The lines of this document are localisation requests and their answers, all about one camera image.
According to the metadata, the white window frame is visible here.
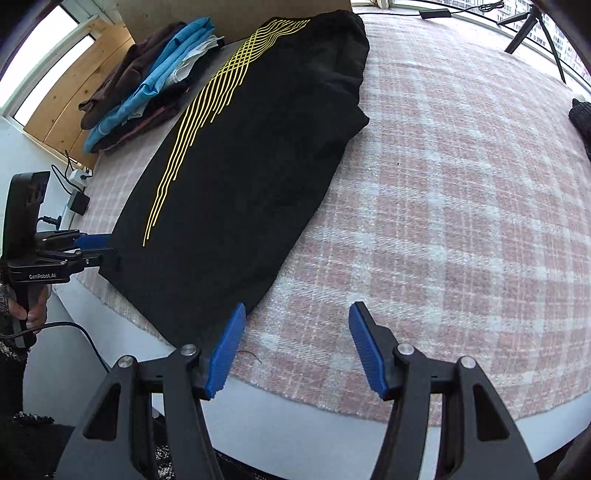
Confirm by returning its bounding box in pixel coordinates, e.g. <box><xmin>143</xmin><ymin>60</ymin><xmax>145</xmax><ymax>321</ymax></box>
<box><xmin>0</xmin><ymin>0</ymin><xmax>99</xmax><ymax>127</ymax></box>

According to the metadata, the folded brown garment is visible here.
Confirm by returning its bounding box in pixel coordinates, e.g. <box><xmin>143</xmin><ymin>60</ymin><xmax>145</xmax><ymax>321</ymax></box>
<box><xmin>78</xmin><ymin>21</ymin><xmax>186</xmax><ymax>131</ymax></box>

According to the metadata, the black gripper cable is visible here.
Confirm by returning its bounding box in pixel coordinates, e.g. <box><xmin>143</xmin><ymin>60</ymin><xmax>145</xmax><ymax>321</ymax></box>
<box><xmin>0</xmin><ymin>321</ymin><xmax>112</xmax><ymax>374</ymax></box>

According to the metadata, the black power adapter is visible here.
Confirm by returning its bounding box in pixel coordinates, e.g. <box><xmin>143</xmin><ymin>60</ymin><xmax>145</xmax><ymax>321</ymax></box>
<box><xmin>67</xmin><ymin>191</ymin><xmax>91</xmax><ymax>216</ymax></box>

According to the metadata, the folded white garment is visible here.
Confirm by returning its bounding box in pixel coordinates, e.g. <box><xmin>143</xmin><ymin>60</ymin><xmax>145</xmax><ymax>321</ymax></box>
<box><xmin>167</xmin><ymin>34</ymin><xmax>225</xmax><ymax>88</ymax></box>

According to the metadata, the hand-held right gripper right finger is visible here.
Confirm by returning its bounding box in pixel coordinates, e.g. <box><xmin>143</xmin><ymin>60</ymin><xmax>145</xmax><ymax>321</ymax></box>
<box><xmin>348</xmin><ymin>301</ymin><xmax>541</xmax><ymax>480</ymax></box>

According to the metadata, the folded dark garment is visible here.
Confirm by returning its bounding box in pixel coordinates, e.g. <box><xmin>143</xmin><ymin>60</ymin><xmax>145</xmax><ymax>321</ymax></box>
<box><xmin>92</xmin><ymin>83</ymin><xmax>197</xmax><ymax>154</ymax></box>

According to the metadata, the pine wood panel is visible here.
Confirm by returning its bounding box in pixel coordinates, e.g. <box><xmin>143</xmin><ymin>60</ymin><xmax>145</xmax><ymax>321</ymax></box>
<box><xmin>23</xmin><ymin>17</ymin><xmax>136</xmax><ymax>169</ymax></box>

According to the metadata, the stack of folded clothes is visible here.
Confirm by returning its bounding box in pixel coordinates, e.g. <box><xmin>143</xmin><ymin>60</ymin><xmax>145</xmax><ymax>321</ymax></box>
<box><xmin>83</xmin><ymin>17</ymin><xmax>219</xmax><ymax>154</ymax></box>

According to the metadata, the black cable with inline switch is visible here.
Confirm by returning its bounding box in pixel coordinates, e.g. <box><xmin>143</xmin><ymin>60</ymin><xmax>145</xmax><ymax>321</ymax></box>
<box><xmin>418</xmin><ymin>0</ymin><xmax>505</xmax><ymax>20</ymax></box>

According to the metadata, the black garment with yellow lines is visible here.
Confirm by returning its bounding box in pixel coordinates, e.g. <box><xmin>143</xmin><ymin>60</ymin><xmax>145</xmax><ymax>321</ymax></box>
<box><xmin>98</xmin><ymin>10</ymin><xmax>370</xmax><ymax>347</ymax></box>

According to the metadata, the person's left hand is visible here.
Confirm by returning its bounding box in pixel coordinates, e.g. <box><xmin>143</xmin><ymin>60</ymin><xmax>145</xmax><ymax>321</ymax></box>
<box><xmin>8</xmin><ymin>282</ymin><xmax>51</xmax><ymax>330</ymax></box>

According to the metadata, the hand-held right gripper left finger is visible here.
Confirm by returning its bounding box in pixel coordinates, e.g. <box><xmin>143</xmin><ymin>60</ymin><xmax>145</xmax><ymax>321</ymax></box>
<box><xmin>55</xmin><ymin>302</ymin><xmax>247</xmax><ymax>480</ymax></box>

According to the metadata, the black tripod stand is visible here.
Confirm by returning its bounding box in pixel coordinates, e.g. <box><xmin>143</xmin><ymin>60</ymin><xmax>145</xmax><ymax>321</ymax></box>
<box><xmin>504</xmin><ymin>4</ymin><xmax>567</xmax><ymax>85</ymax></box>

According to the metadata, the pink plaid blanket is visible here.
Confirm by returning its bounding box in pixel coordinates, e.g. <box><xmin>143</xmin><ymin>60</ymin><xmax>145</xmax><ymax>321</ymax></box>
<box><xmin>78</xmin><ymin>4</ymin><xmax>591</xmax><ymax>423</ymax></box>

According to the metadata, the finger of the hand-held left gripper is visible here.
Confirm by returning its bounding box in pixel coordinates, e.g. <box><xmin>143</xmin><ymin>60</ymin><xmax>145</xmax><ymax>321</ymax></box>
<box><xmin>37</xmin><ymin>249</ymin><xmax>118</xmax><ymax>278</ymax></box>
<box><xmin>34</xmin><ymin>229</ymin><xmax>114</xmax><ymax>253</ymax></box>

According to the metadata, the brown laminate board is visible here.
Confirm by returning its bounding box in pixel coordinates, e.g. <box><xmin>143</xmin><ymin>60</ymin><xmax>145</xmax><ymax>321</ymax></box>
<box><xmin>115</xmin><ymin>0</ymin><xmax>352</xmax><ymax>43</ymax></box>

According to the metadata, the white power strip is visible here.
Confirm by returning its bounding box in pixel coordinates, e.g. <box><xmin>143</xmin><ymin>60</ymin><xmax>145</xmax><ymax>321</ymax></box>
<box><xmin>54</xmin><ymin>203</ymin><xmax>78</xmax><ymax>230</ymax></box>

